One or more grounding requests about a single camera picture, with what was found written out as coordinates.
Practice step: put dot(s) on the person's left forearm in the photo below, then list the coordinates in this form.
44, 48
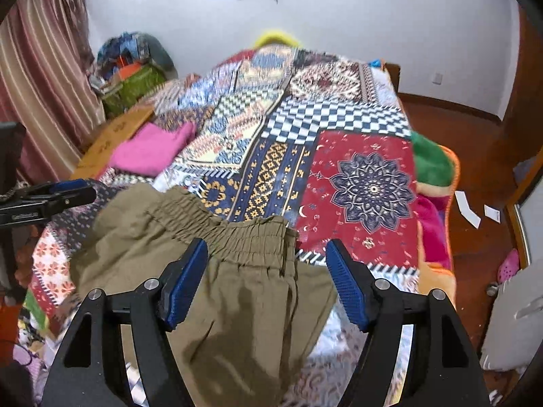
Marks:
9, 322

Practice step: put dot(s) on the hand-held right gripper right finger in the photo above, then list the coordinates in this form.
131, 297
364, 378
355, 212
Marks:
345, 284

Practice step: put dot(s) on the patchwork printed bedspread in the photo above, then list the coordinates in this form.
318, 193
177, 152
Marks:
365, 186

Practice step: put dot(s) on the pink folded garment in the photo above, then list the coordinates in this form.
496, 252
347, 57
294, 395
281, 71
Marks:
148, 150

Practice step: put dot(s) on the yellow plush item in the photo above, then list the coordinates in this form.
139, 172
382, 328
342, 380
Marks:
278, 39

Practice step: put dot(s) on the colourful fleece blanket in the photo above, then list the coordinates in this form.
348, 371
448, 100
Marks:
430, 220

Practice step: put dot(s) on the pink slipper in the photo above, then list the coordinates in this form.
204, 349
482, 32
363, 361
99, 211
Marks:
509, 265

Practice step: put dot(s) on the khaki pants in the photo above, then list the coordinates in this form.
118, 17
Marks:
254, 305

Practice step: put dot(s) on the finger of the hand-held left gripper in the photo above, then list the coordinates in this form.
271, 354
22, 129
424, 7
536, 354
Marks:
68, 197

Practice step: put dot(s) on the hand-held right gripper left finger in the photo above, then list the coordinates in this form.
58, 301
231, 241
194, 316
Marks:
186, 280

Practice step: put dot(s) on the cardboard box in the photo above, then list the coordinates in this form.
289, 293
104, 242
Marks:
110, 135

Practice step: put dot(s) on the large white paper piece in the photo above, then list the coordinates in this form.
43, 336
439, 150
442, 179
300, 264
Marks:
466, 208

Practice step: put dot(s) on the green bag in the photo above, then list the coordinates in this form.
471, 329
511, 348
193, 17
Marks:
135, 89

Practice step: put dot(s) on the small white paper piece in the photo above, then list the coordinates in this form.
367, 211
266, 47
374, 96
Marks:
492, 213

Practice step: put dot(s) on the wooden bed headboard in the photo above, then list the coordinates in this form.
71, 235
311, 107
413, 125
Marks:
392, 78

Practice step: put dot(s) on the pile of clothes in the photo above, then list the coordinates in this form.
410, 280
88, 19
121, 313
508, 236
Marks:
127, 51

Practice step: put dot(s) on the striped pink curtain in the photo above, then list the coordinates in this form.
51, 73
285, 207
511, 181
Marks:
42, 72

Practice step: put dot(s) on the white wall socket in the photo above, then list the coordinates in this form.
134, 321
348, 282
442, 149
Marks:
437, 79

